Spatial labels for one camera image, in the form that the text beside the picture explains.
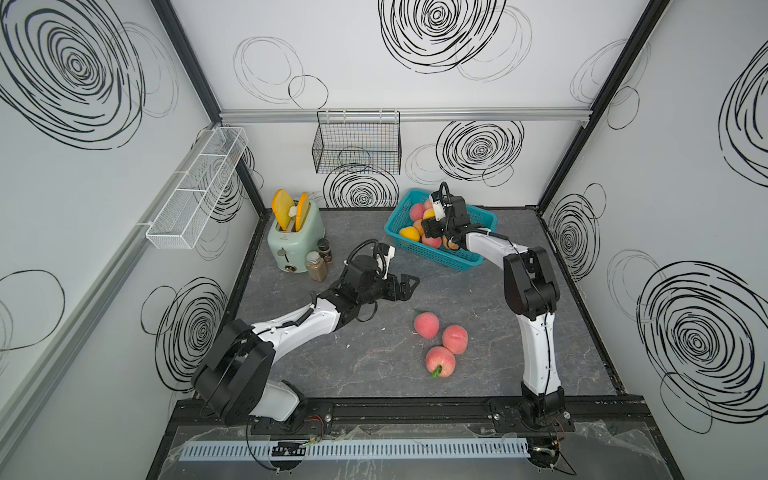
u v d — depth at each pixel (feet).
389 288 2.40
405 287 2.41
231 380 1.38
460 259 3.02
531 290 1.96
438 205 3.05
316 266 3.08
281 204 3.04
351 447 2.53
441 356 2.53
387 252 2.48
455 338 2.64
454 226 2.75
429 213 3.32
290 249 3.01
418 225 3.46
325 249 3.20
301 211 2.97
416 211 3.66
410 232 3.45
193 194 2.51
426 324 2.77
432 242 3.33
